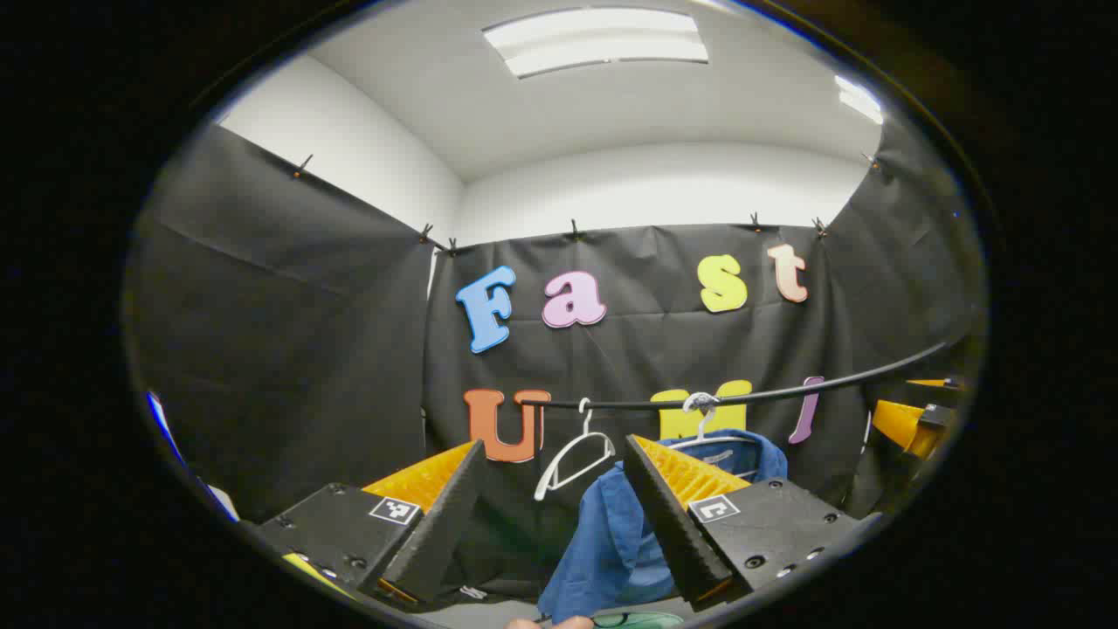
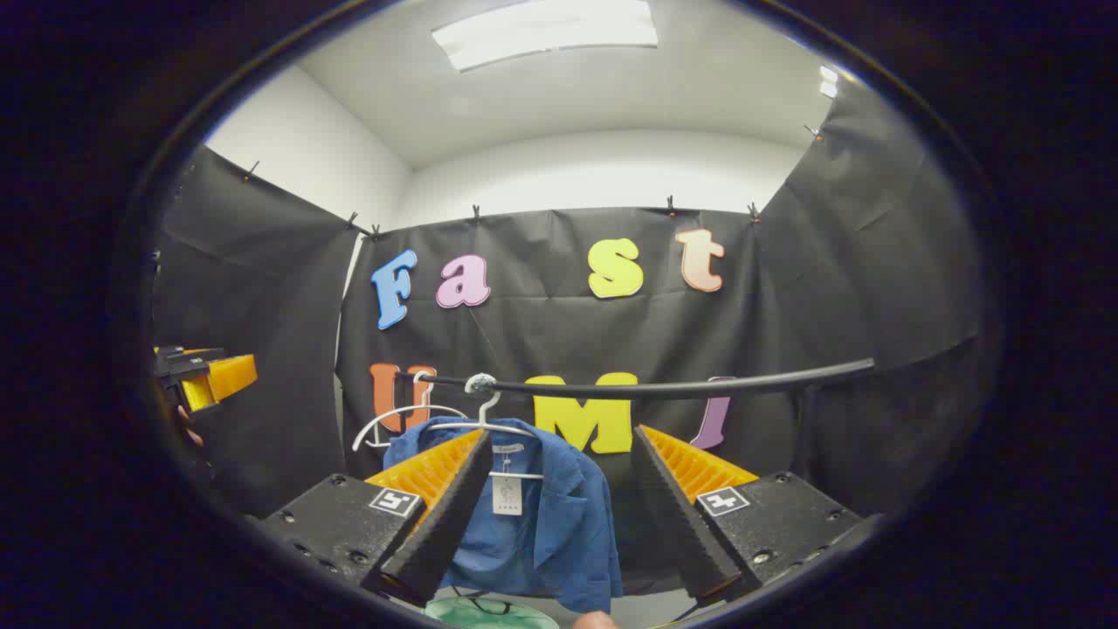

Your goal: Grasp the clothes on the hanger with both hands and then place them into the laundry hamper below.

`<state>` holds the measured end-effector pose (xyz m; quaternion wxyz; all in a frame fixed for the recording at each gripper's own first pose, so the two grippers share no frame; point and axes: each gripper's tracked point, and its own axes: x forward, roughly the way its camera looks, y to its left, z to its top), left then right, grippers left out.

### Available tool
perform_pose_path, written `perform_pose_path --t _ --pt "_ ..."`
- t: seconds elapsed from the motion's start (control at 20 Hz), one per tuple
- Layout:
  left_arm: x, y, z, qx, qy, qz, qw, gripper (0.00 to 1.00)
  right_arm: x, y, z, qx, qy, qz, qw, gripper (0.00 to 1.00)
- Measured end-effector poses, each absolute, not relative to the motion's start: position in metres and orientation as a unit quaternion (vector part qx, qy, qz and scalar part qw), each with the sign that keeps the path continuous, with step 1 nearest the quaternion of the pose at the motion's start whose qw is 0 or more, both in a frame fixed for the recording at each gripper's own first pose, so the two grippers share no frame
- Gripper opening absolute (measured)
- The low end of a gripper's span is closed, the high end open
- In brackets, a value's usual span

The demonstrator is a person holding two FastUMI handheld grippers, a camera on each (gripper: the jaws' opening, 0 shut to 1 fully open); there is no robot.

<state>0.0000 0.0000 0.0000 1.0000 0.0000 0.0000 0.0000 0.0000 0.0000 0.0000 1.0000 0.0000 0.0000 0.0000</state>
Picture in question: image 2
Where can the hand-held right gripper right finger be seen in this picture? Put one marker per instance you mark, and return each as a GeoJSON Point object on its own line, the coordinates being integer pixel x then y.
{"type": "Point", "coordinates": [690, 533]}

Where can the black clothes rack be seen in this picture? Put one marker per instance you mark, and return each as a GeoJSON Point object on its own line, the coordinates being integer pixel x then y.
{"type": "Point", "coordinates": [699, 386]}

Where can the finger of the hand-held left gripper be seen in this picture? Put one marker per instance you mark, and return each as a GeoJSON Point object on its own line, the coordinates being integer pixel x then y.
{"type": "Point", "coordinates": [196, 395]}
{"type": "Point", "coordinates": [229, 374]}

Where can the black backdrop cloth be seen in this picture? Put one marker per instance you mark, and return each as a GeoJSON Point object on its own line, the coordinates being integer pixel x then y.
{"type": "Point", "coordinates": [541, 332]}

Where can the small ceiling light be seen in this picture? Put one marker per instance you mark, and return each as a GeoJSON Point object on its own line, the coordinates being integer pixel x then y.
{"type": "Point", "coordinates": [828, 80]}

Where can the large ceiling light panel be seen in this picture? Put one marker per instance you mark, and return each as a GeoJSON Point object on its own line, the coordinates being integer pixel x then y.
{"type": "Point", "coordinates": [546, 31]}

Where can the mint green laundry hamper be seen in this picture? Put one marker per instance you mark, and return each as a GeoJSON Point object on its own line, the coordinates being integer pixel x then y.
{"type": "Point", "coordinates": [520, 617]}

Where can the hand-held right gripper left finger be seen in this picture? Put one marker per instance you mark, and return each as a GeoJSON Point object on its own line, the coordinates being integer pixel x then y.
{"type": "Point", "coordinates": [437, 533]}

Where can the white clothes hanger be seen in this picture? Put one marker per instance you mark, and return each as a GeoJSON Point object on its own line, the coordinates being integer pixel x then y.
{"type": "Point", "coordinates": [424, 390]}
{"type": "Point", "coordinates": [486, 409]}

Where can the row of backdrop clips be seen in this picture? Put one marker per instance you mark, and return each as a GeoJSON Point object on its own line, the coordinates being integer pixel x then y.
{"type": "Point", "coordinates": [476, 212]}

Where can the white empty clothes hanger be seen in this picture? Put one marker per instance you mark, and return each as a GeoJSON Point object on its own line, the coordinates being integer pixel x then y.
{"type": "Point", "coordinates": [424, 390]}

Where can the white hang tag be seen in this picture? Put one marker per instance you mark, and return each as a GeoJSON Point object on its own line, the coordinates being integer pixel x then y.
{"type": "Point", "coordinates": [507, 496]}

